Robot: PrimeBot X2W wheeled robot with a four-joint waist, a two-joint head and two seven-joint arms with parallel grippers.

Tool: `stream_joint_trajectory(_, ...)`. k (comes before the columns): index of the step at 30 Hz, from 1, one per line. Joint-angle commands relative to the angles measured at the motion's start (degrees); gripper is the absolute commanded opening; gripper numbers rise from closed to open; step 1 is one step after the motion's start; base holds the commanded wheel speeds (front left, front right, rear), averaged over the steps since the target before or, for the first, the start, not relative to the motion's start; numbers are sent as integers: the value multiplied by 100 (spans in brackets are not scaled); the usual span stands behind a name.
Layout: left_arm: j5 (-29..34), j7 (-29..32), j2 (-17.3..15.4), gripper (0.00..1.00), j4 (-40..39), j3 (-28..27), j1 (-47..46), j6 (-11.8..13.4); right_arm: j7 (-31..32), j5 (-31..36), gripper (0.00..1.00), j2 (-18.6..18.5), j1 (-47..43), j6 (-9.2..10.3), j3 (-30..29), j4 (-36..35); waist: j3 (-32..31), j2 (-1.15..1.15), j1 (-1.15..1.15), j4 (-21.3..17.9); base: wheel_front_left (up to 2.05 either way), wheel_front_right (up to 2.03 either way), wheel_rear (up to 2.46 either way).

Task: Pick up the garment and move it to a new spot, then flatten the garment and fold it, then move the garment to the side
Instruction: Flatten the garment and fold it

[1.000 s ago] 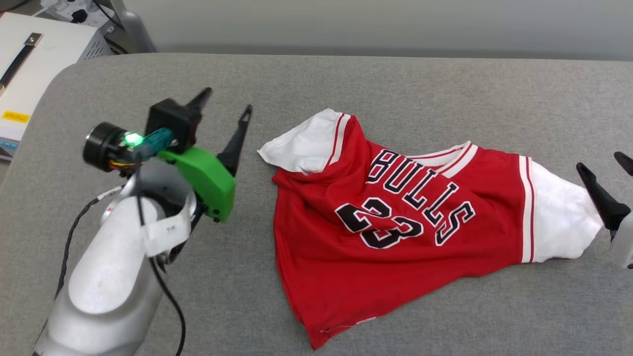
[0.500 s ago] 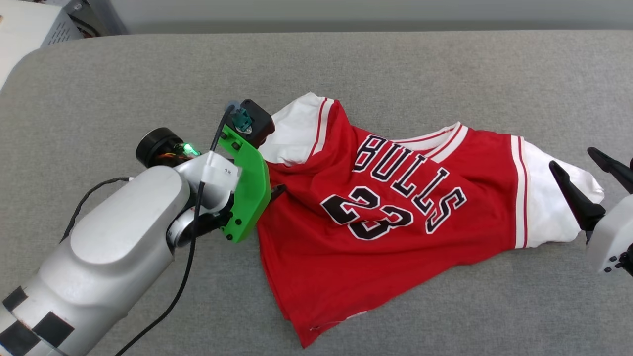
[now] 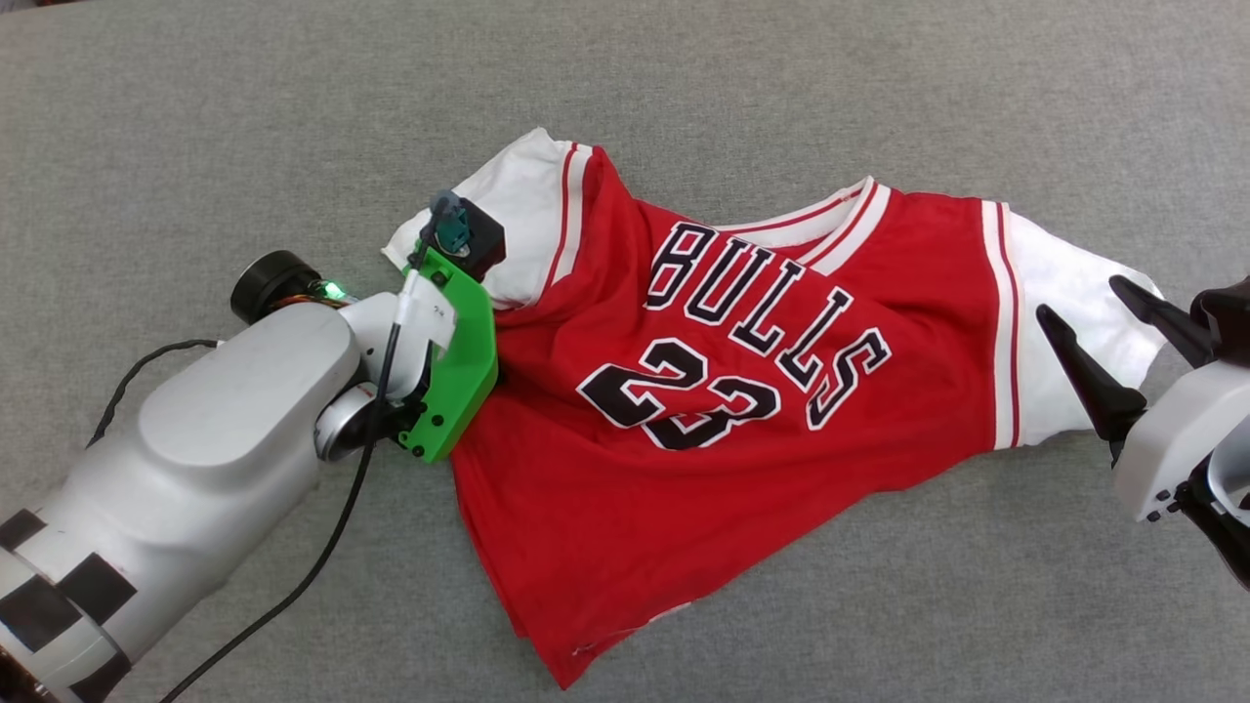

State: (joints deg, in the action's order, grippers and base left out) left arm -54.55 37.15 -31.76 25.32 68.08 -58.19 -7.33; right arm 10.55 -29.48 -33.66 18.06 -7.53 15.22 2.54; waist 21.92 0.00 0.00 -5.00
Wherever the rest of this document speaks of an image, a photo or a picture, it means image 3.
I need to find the short black arm cable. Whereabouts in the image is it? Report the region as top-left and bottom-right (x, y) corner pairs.
(88, 339), (221, 448)

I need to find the red white Bulls jersey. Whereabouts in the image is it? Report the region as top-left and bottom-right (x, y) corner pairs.
(383, 127), (1168, 690)

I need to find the grey fabric sofa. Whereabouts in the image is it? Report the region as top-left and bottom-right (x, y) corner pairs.
(0, 0), (1250, 703)

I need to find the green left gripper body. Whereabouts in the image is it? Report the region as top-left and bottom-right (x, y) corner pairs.
(396, 246), (500, 464)

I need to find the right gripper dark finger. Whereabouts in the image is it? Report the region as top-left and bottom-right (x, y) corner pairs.
(1110, 276), (1218, 370)
(1036, 304), (1149, 441)

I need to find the long black arm cable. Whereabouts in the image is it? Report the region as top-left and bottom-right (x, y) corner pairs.
(161, 200), (460, 703)

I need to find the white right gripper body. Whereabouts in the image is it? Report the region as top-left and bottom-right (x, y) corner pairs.
(1113, 360), (1250, 523)

